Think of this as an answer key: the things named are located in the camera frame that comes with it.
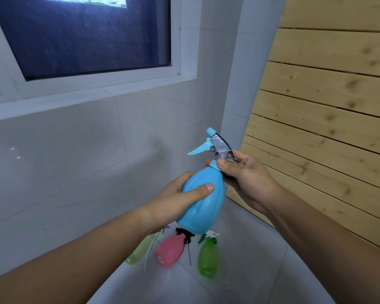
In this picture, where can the person's right hand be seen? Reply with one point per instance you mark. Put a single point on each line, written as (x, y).
(256, 183)

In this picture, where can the person's left hand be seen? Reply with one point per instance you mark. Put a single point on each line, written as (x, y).
(164, 207)

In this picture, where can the person's right thumb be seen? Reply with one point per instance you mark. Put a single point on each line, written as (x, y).
(229, 166)

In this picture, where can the person's left thumb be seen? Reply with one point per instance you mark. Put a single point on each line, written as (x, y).
(198, 193)

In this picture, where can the blue plastic spray bottle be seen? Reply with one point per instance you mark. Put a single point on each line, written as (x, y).
(205, 205)

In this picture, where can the blue grey spray trigger head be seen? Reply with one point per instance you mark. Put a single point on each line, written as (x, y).
(220, 145)

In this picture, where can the person's left forearm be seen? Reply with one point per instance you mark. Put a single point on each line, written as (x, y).
(76, 259)

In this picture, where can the person's right forearm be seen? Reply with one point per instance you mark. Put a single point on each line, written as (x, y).
(329, 250)

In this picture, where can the white green spray trigger head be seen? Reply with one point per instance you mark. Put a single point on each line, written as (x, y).
(211, 234)

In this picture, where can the black spray trigger head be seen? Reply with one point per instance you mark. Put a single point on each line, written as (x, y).
(184, 234)

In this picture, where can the pink plastic spray bottle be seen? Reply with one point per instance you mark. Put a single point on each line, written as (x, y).
(169, 251)

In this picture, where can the green translucent spray bottle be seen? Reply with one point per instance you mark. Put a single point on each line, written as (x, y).
(208, 259)

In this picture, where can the white thin dip tube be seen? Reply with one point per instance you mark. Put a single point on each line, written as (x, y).
(150, 251)

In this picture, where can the yellow-green translucent spray bottle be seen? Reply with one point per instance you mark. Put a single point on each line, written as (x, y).
(141, 250)

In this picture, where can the light wooden slat panel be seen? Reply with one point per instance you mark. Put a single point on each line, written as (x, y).
(329, 101)

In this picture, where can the white framed window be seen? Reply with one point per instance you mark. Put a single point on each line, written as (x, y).
(82, 37)

